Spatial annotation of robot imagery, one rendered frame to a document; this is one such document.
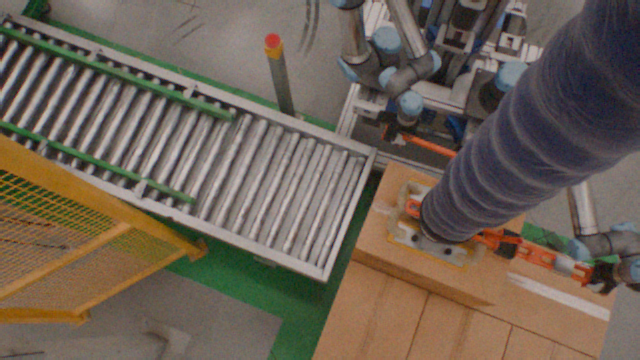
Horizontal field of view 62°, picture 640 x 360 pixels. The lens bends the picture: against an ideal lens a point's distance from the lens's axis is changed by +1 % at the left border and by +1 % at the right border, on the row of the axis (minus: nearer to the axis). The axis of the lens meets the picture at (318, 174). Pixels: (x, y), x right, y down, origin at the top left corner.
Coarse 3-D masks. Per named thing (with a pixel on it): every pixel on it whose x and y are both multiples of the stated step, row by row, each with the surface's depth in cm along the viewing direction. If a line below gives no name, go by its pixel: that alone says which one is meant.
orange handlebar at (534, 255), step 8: (424, 144) 213; (432, 144) 213; (440, 152) 213; (448, 152) 212; (408, 200) 208; (416, 200) 208; (408, 208) 207; (488, 232) 204; (496, 232) 204; (480, 240) 203; (488, 240) 203; (528, 248) 202; (536, 248) 202; (520, 256) 202; (528, 256) 201; (536, 256) 201; (544, 256) 202; (552, 256) 201; (536, 264) 201; (544, 264) 200; (576, 264) 200; (576, 280) 200; (584, 280) 199
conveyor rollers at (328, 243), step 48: (0, 48) 291; (0, 96) 281; (96, 96) 281; (144, 96) 279; (144, 144) 273; (240, 144) 273; (288, 144) 271; (192, 192) 265; (288, 192) 264; (288, 240) 258
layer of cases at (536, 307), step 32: (352, 288) 252; (384, 288) 252; (416, 288) 252; (512, 288) 251; (544, 288) 250; (576, 288) 250; (352, 320) 248; (384, 320) 248; (416, 320) 248; (448, 320) 248; (480, 320) 247; (512, 320) 247; (544, 320) 247; (576, 320) 247; (320, 352) 245; (352, 352) 245; (384, 352) 245; (416, 352) 244; (448, 352) 244; (480, 352) 244; (512, 352) 243; (544, 352) 243; (576, 352) 243
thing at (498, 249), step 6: (504, 228) 203; (504, 234) 203; (510, 234) 203; (516, 234) 202; (498, 246) 202; (504, 246) 202; (510, 246) 202; (516, 246) 202; (498, 252) 200; (504, 252) 201; (510, 252) 201; (516, 252) 200; (510, 258) 203
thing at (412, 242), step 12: (408, 228) 216; (396, 240) 215; (408, 240) 215; (420, 240) 215; (420, 252) 214; (444, 252) 212; (456, 252) 213; (468, 252) 214; (444, 264) 213; (456, 264) 212
